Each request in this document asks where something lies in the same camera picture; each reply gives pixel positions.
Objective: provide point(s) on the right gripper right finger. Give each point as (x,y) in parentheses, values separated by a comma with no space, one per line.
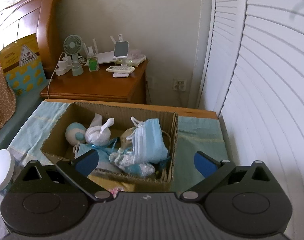
(214,173)

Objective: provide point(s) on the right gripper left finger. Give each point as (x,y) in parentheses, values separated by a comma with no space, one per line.
(76,172)

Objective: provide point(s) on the white socks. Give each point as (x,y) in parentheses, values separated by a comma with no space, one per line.
(98,132)

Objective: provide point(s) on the blue surgical face mask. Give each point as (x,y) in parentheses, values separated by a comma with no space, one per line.
(147,142)

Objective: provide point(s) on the tan tissue pack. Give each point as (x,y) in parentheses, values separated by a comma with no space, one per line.
(115,186)

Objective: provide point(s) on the blue white sock ball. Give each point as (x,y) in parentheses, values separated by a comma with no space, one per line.
(75,134)

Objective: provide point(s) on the blue grey plaid bedsheet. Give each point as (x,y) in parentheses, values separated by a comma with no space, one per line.
(147,219)

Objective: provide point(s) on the blue white patterned cloth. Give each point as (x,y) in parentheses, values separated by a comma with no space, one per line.
(125,162)

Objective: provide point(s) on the open cardboard box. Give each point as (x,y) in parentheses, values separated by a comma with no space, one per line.
(57,148)

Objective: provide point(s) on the white round lid container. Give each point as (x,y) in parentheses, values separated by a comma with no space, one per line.
(7,166)

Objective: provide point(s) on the wooden nightstand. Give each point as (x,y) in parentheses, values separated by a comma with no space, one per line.
(99,86)

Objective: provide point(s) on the brown dotted cloth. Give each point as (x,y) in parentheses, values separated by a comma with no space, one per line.
(7,100)

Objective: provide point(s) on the small green bottle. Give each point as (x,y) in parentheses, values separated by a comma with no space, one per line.
(93,64)

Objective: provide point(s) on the white power strip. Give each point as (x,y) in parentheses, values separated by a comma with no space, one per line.
(64,65)

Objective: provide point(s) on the white louvered closet door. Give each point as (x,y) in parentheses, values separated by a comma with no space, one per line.
(254,81)

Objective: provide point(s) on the white remote control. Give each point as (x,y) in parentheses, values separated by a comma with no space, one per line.
(121,69)

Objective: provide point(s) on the yellow blue snack bag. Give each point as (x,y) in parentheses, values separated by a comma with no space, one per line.
(22,66)

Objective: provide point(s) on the white wifi router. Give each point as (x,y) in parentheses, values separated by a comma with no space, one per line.
(134,59)

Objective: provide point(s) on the small green desk fan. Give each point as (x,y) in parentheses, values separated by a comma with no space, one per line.
(72,46)

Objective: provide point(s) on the wooden headboard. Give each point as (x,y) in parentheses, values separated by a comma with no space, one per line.
(38,17)

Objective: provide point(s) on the wall power outlet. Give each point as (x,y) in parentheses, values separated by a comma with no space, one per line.
(179,85)

